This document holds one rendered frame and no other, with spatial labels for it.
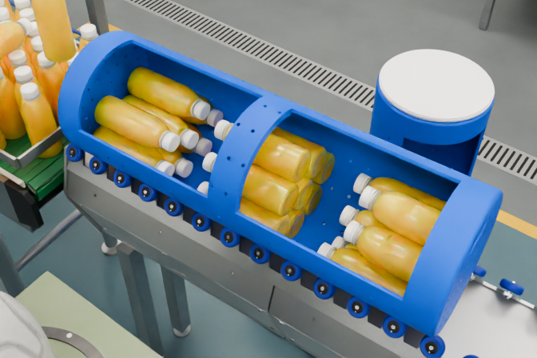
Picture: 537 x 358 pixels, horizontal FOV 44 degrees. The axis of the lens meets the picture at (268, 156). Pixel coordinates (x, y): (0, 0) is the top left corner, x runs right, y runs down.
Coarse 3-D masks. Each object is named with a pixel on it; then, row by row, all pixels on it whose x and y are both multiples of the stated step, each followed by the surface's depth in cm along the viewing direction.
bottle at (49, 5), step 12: (36, 0) 138; (48, 0) 138; (60, 0) 139; (36, 12) 139; (48, 12) 139; (60, 12) 140; (48, 24) 141; (60, 24) 142; (48, 36) 143; (60, 36) 143; (72, 36) 147; (48, 48) 145; (60, 48) 145; (72, 48) 148; (60, 60) 147
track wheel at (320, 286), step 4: (316, 280) 128; (320, 280) 128; (324, 280) 128; (316, 284) 128; (320, 284) 128; (324, 284) 128; (328, 284) 127; (332, 284) 127; (316, 288) 128; (320, 288) 128; (324, 288) 128; (328, 288) 127; (332, 288) 127; (316, 292) 128; (320, 292) 128; (324, 292) 128; (328, 292) 127; (332, 292) 127; (320, 296) 128; (324, 296) 128; (328, 296) 127
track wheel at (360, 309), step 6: (348, 300) 126; (354, 300) 125; (360, 300) 124; (348, 306) 126; (354, 306) 125; (360, 306) 125; (366, 306) 124; (354, 312) 125; (360, 312) 125; (366, 312) 124; (360, 318) 125
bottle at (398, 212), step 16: (384, 192) 118; (368, 208) 118; (384, 208) 115; (400, 208) 114; (416, 208) 114; (432, 208) 114; (384, 224) 117; (400, 224) 114; (416, 224) 113; (432, 224) 112; (416, 240) 114
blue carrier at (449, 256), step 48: (96, 48) 139; (144, 48) 155; (96, 96) 148; (240, 96) 146; (96, 144) 138; (240, 144) 121; (336, 144) 138; (384, 144) 120; (192, 192) 127; (240, 192) 121; (336, 192) 141; (432, 192) 130; (480, 192) 110; (288, 240) 119; (432, 240) 106; (480, 240) 114; (384, 288) 111; (432, 288) 105; (432, 336) 114
